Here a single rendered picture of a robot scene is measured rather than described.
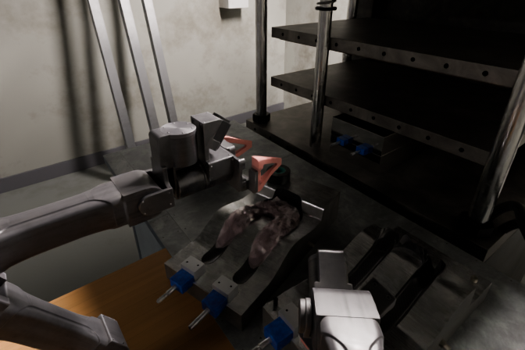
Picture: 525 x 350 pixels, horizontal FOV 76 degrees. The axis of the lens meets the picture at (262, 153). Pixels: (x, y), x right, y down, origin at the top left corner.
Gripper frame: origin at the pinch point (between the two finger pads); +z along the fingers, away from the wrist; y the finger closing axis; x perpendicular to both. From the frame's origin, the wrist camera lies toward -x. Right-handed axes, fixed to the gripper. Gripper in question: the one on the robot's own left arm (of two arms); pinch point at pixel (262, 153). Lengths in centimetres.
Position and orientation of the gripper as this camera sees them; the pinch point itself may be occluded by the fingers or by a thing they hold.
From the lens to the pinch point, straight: 68.2
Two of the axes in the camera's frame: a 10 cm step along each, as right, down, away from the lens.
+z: 7.9, -2.7, 5.5
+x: -0.2, 8.9, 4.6
